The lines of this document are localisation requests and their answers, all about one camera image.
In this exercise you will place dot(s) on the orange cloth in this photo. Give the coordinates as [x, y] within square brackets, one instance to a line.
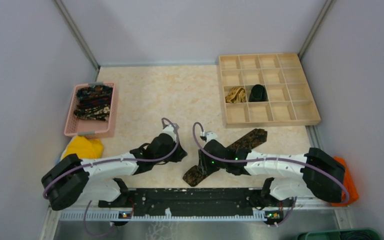
[348, 183]

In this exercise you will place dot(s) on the rolled yellow patterned tie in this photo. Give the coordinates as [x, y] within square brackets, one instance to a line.
[236, 95]

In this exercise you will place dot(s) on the yellow white cloth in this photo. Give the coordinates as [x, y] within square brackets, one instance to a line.
[84, 148]

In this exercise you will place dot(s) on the wooden compartment tray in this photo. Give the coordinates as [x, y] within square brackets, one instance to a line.
[290, 100]

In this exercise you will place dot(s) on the pink plastic basket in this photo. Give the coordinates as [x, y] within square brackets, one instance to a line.
[91, 128]

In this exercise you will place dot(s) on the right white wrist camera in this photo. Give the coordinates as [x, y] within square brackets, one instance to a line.
[207, 136]

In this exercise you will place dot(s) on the rolled black tie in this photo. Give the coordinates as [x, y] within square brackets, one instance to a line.
[258, 93]

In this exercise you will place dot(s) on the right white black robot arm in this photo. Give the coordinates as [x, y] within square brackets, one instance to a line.
[311, 174]

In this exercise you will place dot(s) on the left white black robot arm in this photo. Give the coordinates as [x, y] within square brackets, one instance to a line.
[74, 180]

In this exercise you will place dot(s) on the pile of patterned ties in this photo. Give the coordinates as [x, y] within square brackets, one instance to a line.
[94, 103]

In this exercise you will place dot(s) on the green bin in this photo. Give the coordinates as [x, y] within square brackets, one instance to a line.
[341, 234]

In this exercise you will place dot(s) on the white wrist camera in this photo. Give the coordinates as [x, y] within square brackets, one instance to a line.
[171, 129]
[207, 136]

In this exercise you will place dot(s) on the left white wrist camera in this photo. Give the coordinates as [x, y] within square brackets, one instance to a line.
[171, 129]

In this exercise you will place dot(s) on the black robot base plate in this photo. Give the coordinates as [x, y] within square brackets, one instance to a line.
[195, 202]

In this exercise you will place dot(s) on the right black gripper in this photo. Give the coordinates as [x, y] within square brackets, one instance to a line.
[204, 167]

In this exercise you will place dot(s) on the dark brown patterned tie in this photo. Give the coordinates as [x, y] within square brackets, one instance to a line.
[251, 140]

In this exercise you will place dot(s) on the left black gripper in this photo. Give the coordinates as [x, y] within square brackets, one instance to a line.
[179, 155]

